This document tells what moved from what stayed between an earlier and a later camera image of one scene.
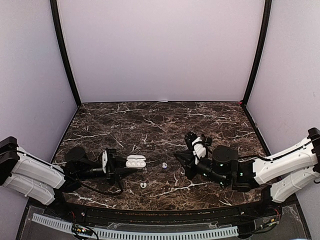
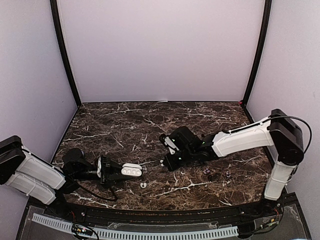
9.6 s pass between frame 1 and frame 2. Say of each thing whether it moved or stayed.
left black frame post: stayed
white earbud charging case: moved
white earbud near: stayed
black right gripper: moved
